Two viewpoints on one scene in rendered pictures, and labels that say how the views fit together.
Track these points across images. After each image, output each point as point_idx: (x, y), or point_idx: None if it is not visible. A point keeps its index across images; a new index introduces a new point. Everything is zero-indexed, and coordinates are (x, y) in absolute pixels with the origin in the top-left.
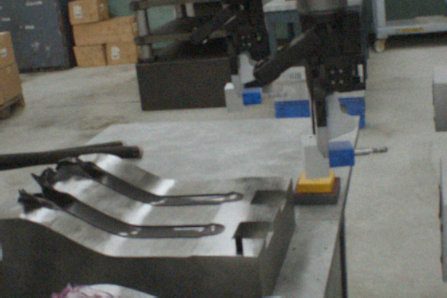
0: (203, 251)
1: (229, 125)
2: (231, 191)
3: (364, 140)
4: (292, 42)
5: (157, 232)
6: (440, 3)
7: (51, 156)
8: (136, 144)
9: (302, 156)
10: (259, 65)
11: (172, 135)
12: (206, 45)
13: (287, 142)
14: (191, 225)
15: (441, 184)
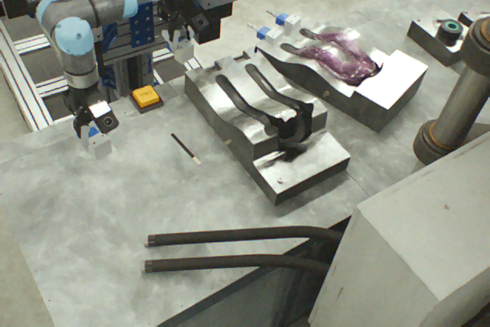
0: (264, 60)
1: (35, 236)
2: (215, 82)
3: None
4: (189, 6)
5: (262, 86)
6: None
7: (236, 229)
8: (121, 276)
9: (186, 55)
10: (204, 21)
11: (84, 264)
12: None
13: (66, 163)
14: (252, 76)
15: None
